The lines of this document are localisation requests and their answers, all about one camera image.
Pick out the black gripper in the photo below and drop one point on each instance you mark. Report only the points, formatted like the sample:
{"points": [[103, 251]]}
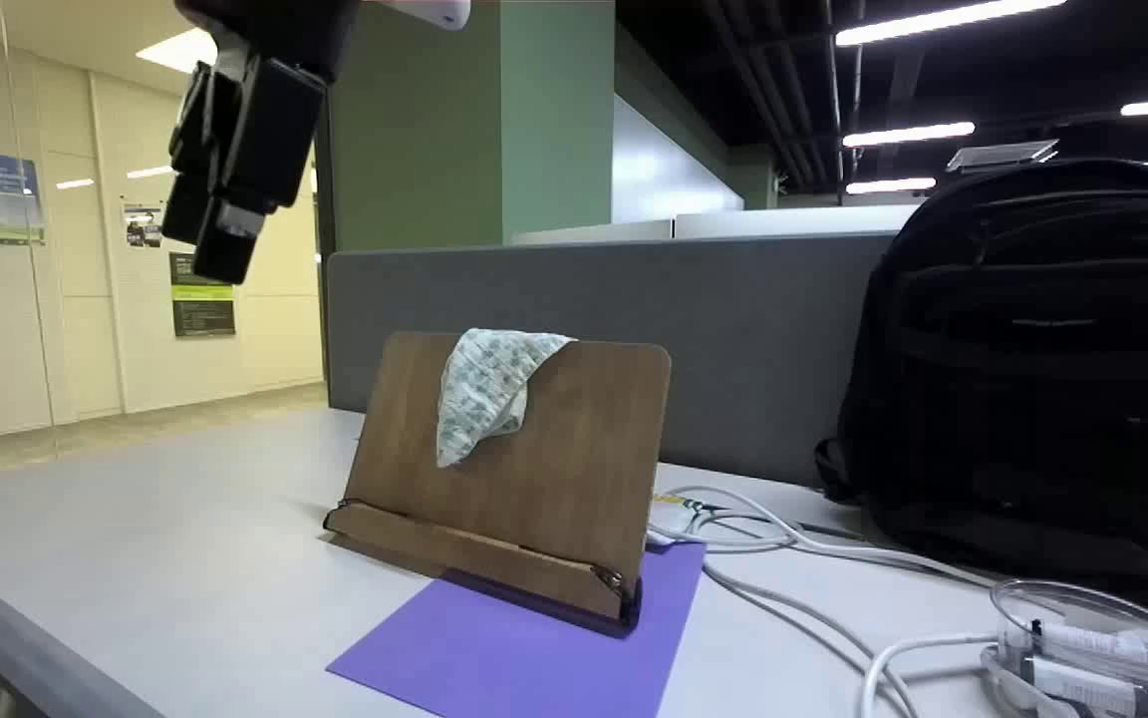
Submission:
{"points": [[276, 26]]}

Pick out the white green patterned towel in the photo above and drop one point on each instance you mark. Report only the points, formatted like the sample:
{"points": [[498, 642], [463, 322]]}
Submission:
{"points": [[482, 385]]}

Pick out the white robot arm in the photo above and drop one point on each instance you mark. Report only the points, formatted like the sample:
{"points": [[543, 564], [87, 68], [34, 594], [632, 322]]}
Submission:
{"points": [[429, 10]]}

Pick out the square ceiling light panel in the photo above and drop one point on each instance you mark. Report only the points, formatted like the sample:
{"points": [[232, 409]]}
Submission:
{"points": [[182, 50]]}

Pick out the green pillar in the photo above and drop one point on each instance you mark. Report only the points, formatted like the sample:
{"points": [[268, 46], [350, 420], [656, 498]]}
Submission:
{"points": [[467, 131]]}

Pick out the brown wooden book stand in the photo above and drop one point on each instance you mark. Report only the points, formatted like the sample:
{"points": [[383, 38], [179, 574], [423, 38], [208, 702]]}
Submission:
{"points": [[560, 463]]}

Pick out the gray desk partition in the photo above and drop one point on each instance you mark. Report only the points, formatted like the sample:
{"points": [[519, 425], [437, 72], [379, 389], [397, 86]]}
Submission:
{"points": [[761, 361]]}

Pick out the purple paper sheet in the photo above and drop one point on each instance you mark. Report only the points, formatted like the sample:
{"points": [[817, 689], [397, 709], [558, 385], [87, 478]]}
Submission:
{"points": [[519, 658]]}

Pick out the black backpack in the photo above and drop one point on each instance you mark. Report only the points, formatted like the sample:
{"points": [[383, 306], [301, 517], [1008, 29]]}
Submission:
{"points": [[1039, 373]]}

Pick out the white plug adapter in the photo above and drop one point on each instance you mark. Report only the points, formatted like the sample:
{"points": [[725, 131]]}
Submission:
{"points": [[1094, 642], [1078, 683]]}

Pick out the small wall notice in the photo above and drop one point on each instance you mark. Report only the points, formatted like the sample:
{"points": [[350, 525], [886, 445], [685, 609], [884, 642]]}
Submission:
{"points": [[146, 223]]}

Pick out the dark green wall sign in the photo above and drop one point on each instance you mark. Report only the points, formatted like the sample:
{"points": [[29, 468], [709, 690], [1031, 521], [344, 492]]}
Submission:
{"points": [[201, 302]]}

